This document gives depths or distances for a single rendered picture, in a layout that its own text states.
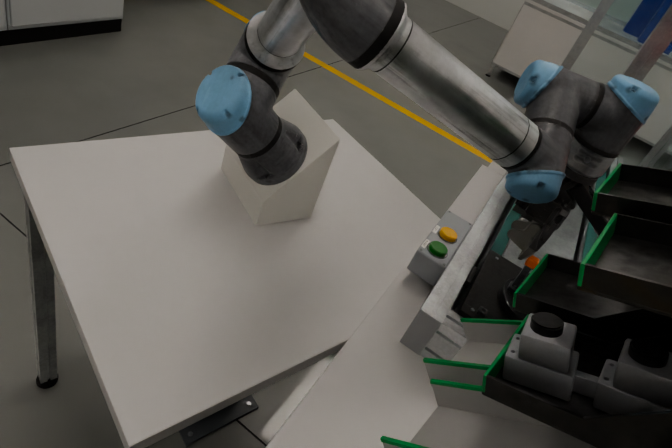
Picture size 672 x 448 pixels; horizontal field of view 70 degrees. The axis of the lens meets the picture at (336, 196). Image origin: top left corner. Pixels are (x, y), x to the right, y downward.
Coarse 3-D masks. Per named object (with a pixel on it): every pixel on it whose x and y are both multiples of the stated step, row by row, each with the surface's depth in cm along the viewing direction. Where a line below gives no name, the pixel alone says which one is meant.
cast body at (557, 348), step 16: (528, 320) 49; (544, 320) 47; (560, 320) 47; (528, 336) 47; (544, 336) 46; (560, 336) 46; (512, 352) 49; (528, 352) 47; (544, 352) 46; (560, 352) 45; (576, 352) 49; (512, 368) 48; (528, 368) 48; (544, 368) 47; (560, 368) 46; (576, 368) 47; (528, 384) 48; (544, 384) 47; (560, 384) 46; (576, 384) 47; (592, 384) 46
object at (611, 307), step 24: (552, 264) 68; (576, 264) 66; (528, 288) 63; (552, 288) 64; (576, 288) 63; (528, 312) 59; (552, 312) 57; (576, 312) 55; (600, 312) 58; (624, 312) 52; (648, 312) 50; (600, 336) 54; (624, 336) 52; (648, 336) 51
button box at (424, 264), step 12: (444, 216) 114; (456, 216) 116; (456, 228) 112; (468, 228) 114; (432, 240) 105; (444, 240) 106; (456, 240) 108; (420, 252) 101; (420, 264) 102; (432, 264) 101; (444, 264) 100; (420, 276) 103; (432, 276) 102
